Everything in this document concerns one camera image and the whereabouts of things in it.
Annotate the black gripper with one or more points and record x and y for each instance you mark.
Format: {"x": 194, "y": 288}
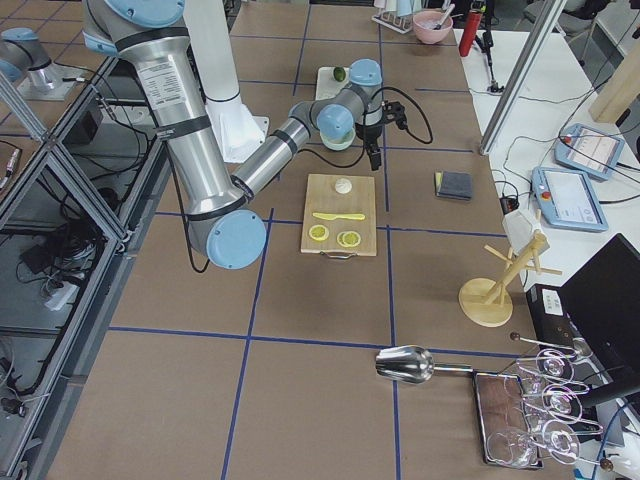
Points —
{"x": 370, "y": 133}

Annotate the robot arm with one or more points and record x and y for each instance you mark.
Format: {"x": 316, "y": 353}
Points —
{"x": 22, "y": 54}
{"x": 181, "y": 52}

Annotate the mint green bowl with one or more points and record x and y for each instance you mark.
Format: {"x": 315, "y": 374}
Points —
{"x": 338, "y": 144}

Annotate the pink ribbed bowl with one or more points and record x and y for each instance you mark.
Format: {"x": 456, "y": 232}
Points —
{"x": 429, "y": 29}

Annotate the yellow plastic knife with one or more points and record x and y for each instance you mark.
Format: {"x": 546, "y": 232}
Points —
{"x": 339, "y": 216}

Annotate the yellow sponge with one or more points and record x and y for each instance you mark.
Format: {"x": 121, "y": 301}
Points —
{"x": 437, "y": 182}

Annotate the white bear tray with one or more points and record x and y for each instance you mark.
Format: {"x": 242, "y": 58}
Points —
{"x": 326, "y": 86}

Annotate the green lime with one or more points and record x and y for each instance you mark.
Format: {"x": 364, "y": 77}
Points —
{"x": 339, "y": 74}

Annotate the lemon slice front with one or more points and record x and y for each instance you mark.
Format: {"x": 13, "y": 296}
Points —
{"x": 348, "y": 239}

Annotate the lemon slice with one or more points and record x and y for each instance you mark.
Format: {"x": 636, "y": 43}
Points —
{"x": 348, "y": 239}
{"x": 318, "y": 232}

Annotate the grey folded cloth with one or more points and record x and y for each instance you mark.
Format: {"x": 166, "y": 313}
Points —
{"x": 456, "y": 185}

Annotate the lemon slice upper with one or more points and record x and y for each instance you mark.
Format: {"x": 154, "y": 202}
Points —
{"x": 318, "y": 232}

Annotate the red water bottle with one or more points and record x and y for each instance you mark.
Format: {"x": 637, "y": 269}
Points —
{"x": 472, "y": 24}

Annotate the white mug on tree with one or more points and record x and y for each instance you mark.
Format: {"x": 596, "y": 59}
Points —
{"x": 520, "y": 226}

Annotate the wooden mug tree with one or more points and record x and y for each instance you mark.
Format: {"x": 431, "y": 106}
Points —
{"x": 487, "y": 302}

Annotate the blue teach pendant near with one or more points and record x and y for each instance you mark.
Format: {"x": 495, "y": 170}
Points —
{"x": 567, "y": 199}

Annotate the blue teach pendant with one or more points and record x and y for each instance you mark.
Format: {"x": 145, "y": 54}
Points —
{"x": 590, "y": 150}
{"x": 567, "y": 199}

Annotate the metal scoop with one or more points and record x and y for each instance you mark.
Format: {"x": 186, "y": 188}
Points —
{"x": 413, "y": 364}

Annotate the blue teach pendant far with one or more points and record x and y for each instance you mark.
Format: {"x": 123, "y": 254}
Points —
{"x": 590, "y": 150}

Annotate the black computer monitor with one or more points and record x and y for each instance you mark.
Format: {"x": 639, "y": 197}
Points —
{"x": 602, "y": 300}

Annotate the wine glass back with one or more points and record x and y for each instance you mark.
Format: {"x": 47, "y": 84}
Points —
{"x": 548, "y": 367}

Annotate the wine glass rack tray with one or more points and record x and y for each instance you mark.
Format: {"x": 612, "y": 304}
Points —
{"x": 499, "y": 406}

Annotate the wine glass middle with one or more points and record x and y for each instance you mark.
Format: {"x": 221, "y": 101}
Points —
{"x": 554, "y": 402}

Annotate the wine glass front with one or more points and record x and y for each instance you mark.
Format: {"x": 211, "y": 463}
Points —
{"x": 519, "y": 449}

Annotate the white wire cup rack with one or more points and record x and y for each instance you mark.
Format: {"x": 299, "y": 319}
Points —
{"x": 396, "y": 14}

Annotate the aluminium frame post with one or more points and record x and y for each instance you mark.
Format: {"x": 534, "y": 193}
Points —
{"x": 542, "y": 28}

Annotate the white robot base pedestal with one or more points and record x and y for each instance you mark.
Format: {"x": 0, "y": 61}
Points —
{"x": 237, "y": 131}

